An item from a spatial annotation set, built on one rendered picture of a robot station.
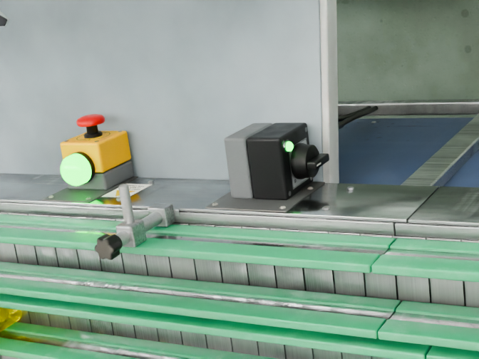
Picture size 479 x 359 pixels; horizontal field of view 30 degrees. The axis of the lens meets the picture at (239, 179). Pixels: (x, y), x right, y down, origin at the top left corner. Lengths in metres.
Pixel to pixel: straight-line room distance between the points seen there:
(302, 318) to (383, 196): 0.18
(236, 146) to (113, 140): 0.23
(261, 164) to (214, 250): 0.14
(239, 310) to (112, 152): 0.34
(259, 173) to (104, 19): 0.34
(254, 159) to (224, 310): 0.19
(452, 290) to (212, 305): 0.27
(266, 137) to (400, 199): 0.17
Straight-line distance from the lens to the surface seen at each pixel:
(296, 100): 1.14
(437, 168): 1.18
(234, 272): 1.11
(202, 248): 1.02
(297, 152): 1.09
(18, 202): 1.29
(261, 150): 1.08
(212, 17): 1.18
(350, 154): 1.35
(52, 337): 1.30
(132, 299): 1.11
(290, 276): 1.07
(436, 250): 0.95
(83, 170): 1.23
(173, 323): 1.08
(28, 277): 1.26
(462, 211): 1.00
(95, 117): 1.26
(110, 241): 1.03
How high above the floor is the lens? 1.75
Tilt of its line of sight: 56 degrees down
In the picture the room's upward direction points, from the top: 122 degrees counter-clockwise
